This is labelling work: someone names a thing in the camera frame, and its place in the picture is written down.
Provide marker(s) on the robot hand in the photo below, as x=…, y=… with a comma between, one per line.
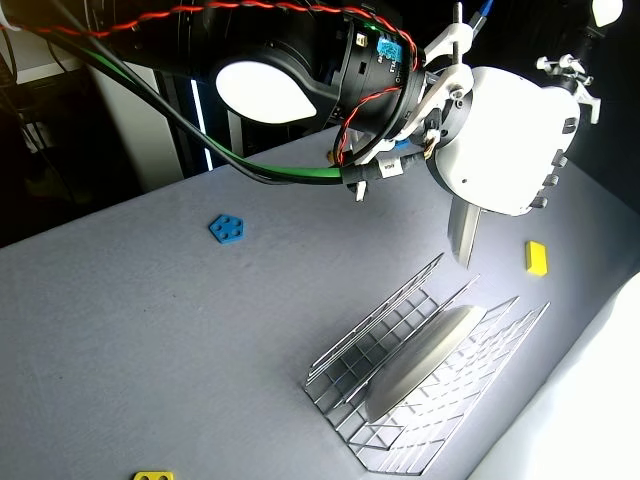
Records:
x=500, y=140

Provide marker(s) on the white bowl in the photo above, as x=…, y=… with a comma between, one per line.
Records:
x=462, y=230
x=425, y=360

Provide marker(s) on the yellow rectangular block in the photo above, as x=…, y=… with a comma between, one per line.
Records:
x=536, y=257

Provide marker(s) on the grey usb adapter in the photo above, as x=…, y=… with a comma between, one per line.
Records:
x=482, y=12

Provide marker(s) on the small orange object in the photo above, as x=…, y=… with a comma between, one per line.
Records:
x=330, y=156

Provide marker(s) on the blue pentagon block with holes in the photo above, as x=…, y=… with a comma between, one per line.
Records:
x=228, y=229

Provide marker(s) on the white cabinet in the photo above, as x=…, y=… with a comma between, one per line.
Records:
x=135, y=130

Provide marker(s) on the grey table cloth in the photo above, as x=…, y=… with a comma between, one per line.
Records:
x=150, y=350

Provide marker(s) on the yellow block with holes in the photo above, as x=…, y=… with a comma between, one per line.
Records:
x=152, y=476

